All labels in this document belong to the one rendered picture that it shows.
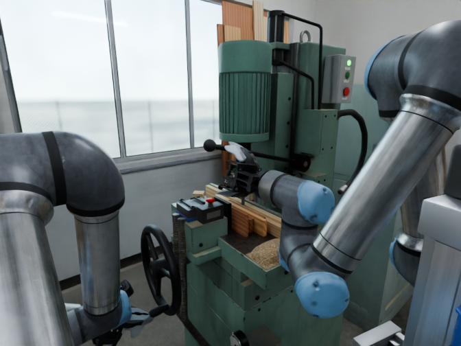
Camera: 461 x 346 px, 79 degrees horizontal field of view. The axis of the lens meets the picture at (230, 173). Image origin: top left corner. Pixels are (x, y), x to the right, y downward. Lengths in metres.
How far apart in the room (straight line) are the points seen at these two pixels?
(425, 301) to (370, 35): 3.08
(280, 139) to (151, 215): 1.63
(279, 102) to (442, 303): 0.79
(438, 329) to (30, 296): 0.39
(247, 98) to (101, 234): 0.58
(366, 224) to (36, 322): 0.42
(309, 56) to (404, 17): 2.22
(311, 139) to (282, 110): 0.14
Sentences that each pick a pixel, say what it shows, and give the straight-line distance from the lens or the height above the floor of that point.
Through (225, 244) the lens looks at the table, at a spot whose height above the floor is 0.90.
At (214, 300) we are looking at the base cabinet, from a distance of 1.10.
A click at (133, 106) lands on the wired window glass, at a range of 2.29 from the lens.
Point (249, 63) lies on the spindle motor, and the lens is 0.90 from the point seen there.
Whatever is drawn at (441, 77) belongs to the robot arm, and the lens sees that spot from 0.47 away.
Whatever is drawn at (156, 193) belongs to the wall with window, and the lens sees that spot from 2.39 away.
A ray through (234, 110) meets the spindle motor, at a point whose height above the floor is 1.30.
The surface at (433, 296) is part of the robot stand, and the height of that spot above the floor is 1.17.
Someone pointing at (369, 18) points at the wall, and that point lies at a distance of 3.35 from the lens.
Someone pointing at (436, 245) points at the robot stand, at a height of 1.22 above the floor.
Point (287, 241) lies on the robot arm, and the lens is 0.58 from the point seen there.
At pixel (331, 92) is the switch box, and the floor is 1.36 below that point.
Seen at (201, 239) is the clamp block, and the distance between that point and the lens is 0.90.
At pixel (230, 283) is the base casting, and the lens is 0.96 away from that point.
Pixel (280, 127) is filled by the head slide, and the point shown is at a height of 1.24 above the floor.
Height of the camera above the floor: 1.34
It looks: 15 degrees down
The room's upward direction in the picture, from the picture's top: straight up
